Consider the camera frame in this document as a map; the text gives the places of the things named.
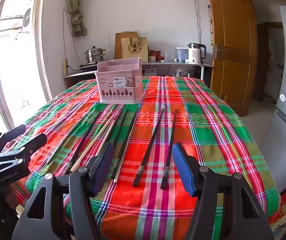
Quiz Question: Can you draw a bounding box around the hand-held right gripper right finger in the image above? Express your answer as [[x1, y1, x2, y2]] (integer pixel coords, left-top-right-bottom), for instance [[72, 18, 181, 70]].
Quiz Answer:
[[172, 142, 276, 240]]

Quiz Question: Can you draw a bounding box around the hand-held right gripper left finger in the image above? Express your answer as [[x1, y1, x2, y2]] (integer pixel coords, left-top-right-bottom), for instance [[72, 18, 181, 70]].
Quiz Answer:
[[12, 142, 115, 240]]

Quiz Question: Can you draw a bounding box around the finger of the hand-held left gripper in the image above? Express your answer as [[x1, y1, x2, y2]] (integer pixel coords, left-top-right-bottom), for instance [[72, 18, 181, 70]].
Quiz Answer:
[[23, 133, 48, 156], [1, 124, 27, 143]]

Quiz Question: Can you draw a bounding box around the thin grey chopstick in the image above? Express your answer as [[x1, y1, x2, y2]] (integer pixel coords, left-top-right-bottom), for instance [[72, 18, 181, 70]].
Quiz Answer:
[[46, 130, 76, 165]]

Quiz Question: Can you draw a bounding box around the beige wooden chopstick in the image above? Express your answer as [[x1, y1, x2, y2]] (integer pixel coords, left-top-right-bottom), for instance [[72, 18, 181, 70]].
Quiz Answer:
[[70, 116, 115, 173], [95, 120, 116, 157]]

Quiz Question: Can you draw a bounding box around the white utensil basket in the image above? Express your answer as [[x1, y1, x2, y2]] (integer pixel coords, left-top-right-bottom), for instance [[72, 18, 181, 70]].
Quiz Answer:
[[95, 57, 145, 104]]

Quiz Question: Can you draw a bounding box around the plaid tablecloth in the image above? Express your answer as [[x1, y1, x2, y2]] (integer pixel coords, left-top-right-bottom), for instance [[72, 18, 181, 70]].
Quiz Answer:
[[6, 76, 282, 240]]

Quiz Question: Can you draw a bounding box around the glass window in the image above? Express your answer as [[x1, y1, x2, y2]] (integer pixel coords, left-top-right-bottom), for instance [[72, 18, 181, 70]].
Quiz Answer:
[[0, 0, 46, 140]]

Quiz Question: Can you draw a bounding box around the small steel stand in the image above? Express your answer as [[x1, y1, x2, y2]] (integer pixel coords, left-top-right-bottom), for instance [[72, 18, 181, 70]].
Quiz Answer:
[[63, 66, 98, 88]]

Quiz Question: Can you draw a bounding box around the black induction cooker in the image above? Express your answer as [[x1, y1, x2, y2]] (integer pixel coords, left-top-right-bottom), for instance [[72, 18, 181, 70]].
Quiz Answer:
[[77, 61, 101, 71]]

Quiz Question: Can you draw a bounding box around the steel steamer pot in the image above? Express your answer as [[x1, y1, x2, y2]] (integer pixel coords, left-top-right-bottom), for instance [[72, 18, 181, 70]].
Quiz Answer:
[[84, 46, 106, 64]]

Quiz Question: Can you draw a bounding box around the red printed bag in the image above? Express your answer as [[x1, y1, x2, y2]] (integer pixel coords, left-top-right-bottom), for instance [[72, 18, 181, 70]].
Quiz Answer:
[[268, 185, 286, 233]]

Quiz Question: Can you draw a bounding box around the steel kitchen table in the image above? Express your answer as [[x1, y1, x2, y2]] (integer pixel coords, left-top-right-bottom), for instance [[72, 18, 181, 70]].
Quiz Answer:
[[142, 60, 212, 80]]

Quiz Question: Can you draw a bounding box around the outdoor fan unit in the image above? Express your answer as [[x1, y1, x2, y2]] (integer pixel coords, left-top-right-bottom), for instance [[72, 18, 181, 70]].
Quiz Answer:
[[21, 7, 32, 28]]

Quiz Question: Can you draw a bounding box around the white electric kettle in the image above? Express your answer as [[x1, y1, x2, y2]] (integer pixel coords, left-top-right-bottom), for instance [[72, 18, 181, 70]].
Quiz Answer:
[[188, 43, 206, 64]]

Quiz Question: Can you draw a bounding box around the wooden cutting board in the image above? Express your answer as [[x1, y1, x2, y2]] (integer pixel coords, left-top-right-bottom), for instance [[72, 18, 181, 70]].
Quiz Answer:
[[115, 31, 138, 60]]

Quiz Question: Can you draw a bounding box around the tan paper gift bag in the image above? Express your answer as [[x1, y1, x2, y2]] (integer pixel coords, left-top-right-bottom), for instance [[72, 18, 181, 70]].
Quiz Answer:
[[121, 37, 149, 62]]

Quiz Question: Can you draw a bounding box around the hanging olive cloth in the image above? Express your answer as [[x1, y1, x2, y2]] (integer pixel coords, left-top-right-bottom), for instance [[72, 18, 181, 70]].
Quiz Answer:
[[66, 0, 87, 37]]

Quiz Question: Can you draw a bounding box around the wooden door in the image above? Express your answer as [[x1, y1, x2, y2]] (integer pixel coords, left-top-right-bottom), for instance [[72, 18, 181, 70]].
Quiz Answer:
[[205, 0, 257, 117]]

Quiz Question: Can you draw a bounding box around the black wall cable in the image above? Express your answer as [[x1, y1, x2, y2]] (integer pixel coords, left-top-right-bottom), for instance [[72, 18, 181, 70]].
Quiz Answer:
[[62, 9, 83, 68]]

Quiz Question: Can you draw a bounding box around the wall poster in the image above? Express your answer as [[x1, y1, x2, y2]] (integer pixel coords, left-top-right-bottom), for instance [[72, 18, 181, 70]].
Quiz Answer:
[[207, 4, 214, 47]]

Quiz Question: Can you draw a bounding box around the grey wall cable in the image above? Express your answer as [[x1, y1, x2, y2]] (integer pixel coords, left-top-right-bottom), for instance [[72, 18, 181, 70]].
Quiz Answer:
[[190, 0, 201, 44]]

